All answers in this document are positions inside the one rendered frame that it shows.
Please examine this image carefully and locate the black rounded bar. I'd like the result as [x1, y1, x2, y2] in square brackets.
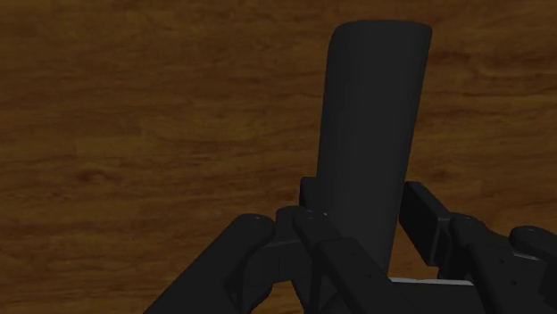
[313, 20, 434, 276]

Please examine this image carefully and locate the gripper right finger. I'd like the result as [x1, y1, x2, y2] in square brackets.
[398, 180, 557, 314]

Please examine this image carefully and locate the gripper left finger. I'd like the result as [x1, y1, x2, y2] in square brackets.
[143, 176, 419, 314]

